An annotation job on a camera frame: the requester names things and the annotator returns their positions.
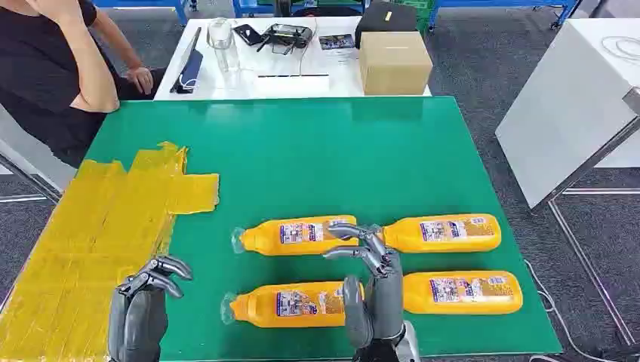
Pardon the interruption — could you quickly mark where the white coiled cable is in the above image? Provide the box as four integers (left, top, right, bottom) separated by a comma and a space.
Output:
599, 35, 640, 63

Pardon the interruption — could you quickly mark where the green plastic crate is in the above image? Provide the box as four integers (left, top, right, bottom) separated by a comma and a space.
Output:
399, 0, 436, 36

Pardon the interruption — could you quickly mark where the green table mat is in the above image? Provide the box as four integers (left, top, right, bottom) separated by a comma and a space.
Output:
85, 96, 564, 362

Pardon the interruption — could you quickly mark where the blue metal frame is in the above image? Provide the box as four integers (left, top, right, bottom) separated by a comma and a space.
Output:
92, 0, 190, 26
429, 0, 581, 31
232, 0, 368, 18

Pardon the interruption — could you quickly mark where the white desk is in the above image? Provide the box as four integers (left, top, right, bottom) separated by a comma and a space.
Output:
153, 16, 432, 101

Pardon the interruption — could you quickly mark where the white floor cable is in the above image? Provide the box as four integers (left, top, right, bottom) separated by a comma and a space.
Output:
524, 259, 621, 362

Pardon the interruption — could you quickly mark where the brown cardboard box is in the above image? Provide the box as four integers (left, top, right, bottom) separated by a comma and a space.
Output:
358, 30, 434, 97

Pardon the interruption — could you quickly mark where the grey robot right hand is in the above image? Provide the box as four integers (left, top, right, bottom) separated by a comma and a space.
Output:
322, 222, 407, 351

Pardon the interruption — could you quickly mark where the printed photo card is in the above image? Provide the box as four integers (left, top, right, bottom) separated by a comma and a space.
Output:
318, 33, 356, 51

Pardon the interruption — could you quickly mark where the black phone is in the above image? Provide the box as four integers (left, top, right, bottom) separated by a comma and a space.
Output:
232, 23, 264, 47

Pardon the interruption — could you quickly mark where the white power strip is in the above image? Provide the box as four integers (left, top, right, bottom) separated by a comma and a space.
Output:
256, 73, 331, 99

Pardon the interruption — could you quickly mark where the white side table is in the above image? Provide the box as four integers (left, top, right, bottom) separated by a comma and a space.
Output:
0, 102, 76, 204
494, 18, 640, 345

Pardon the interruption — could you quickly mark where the clear plastic bottle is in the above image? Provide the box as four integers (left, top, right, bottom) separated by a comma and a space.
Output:
206, 18, 242, 74

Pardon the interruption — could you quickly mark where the person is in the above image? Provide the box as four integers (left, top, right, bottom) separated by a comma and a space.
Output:
0, 0, 168, 168

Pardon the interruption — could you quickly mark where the person's left hand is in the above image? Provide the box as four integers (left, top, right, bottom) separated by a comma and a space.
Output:
125, 66, 155, 96

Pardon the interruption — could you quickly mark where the orange drink bottle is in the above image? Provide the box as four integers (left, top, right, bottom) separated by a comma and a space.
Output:
220, 281, 366, 330
379, 213, 503, 254
231, 215, 359, 257
402, 271, 524, 316

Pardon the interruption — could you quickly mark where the black remote controller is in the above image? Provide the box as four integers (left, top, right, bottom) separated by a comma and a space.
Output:
256, 23, 315, 55

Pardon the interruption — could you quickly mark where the thin cable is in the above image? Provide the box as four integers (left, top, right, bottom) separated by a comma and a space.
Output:
299, 19, 319, 76

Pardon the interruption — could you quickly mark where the black box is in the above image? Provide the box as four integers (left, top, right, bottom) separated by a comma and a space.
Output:
355, 1, 418, 50

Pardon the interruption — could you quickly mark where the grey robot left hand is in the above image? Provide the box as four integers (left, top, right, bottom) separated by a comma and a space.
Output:
107, 256, 194, 362

